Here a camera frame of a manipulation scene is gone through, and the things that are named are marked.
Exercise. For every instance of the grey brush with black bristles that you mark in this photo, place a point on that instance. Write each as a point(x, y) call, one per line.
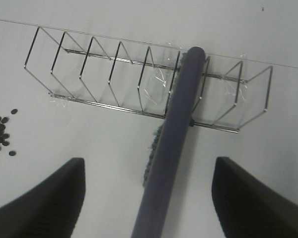
point(158, 189)

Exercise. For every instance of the lone coffee bean at right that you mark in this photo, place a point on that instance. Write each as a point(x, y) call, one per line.
point(12, 153)

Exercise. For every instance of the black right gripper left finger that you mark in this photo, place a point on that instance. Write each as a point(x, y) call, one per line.
point(50, 209)

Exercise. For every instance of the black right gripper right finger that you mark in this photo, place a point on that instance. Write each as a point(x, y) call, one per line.
point(247, 208)

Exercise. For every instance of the lone coffee bean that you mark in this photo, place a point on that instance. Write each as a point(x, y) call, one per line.
point(12, 153)
point(14, 111)

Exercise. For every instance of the lone coffee bean at top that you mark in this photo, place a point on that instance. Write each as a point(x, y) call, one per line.
point(14, 111)

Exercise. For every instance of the metal wire rack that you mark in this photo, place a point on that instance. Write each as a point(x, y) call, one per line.
point(96, 50)

